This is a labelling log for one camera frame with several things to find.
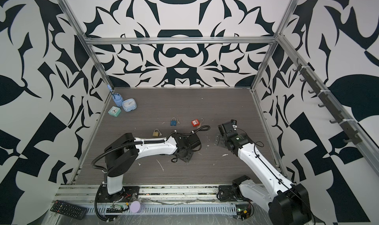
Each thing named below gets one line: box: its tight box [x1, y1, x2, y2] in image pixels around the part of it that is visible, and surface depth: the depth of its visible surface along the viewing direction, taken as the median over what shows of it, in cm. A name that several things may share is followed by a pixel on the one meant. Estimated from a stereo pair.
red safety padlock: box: [191, 117, 205, 128], surface depth 101 cm
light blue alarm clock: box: [121, 98, 138, 113], surface depth 109 cm
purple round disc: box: [129, 200, 141, 214], surface depth 65 cm
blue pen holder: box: [107, 84, 124, 107], surface depth 107 cm
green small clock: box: [107, 106, 122, 117], surface depth 106 cm
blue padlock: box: [170, 117, 178, 126], surface depth 101 cm
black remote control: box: [49, 199, 87, 221], surface depth 70 cm
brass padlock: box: [152, 128, 160, 137], surface depth 98 cm
